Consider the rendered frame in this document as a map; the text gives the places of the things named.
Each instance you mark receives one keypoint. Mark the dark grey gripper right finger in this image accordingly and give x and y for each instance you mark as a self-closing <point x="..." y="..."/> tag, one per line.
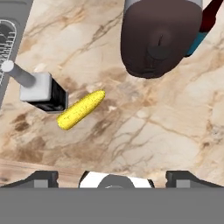
<point x="180" y="178"/>

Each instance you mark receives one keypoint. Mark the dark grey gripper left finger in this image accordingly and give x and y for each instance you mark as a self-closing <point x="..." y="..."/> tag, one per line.
<point x="43" y="178"/>

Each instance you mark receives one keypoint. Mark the yellow corn cob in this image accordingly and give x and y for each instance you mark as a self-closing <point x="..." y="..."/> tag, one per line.
<point x="80" y="109"/>

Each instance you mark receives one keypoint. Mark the dark red and teal tool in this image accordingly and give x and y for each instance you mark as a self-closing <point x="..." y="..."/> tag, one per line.
<point x="204" y="23"/>

